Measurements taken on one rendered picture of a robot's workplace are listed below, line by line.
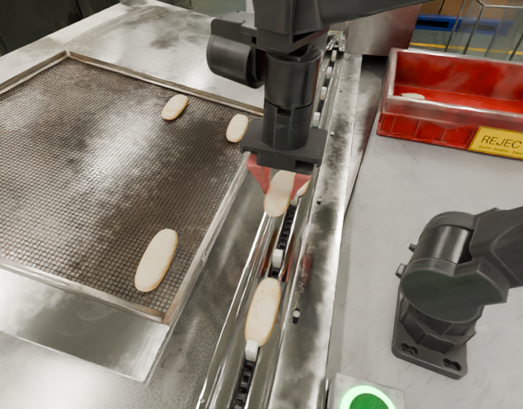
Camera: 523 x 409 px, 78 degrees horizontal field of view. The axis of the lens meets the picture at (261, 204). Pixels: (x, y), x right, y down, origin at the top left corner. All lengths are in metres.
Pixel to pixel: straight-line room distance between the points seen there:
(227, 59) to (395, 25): 0.85
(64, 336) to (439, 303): 0.41
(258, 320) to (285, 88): 0.28
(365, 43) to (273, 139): 0.84
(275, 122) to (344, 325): 0.29
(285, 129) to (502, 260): 0.24
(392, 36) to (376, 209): 0.68
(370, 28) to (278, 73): 0.85
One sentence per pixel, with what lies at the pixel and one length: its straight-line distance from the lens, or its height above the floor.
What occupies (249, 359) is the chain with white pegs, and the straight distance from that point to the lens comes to 0.44.
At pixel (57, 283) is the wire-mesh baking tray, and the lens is 0.45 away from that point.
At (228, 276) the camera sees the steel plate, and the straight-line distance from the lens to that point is 0.52.
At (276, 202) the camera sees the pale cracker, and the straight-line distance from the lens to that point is 0.45.
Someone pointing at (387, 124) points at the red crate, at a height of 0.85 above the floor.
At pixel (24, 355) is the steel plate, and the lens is 0.56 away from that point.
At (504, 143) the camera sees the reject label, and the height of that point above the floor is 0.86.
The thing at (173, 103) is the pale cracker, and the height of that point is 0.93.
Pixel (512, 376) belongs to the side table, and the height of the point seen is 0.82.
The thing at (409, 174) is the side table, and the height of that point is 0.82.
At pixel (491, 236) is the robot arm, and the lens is 0.37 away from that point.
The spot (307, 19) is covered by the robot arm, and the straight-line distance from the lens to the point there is 0.31.
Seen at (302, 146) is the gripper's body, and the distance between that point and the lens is 0.40.
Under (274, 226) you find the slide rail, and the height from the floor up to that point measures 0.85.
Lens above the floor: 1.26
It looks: 45 degrees down
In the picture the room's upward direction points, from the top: straight up
